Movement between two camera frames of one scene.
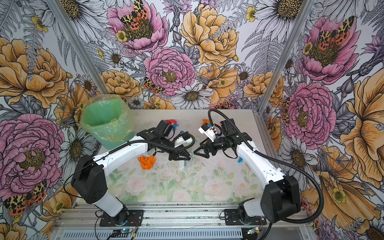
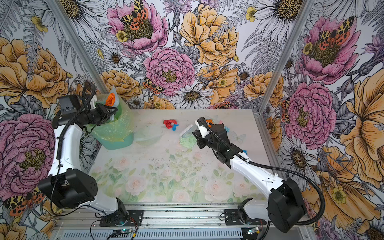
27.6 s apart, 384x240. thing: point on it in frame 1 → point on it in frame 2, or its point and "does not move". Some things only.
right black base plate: [232, 217] does not move
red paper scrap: [171, 120] does not move
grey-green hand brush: [182, 163] → [187, 132]
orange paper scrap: [147, 163] → [110, 100]
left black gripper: [175, 154] → [105, 112]
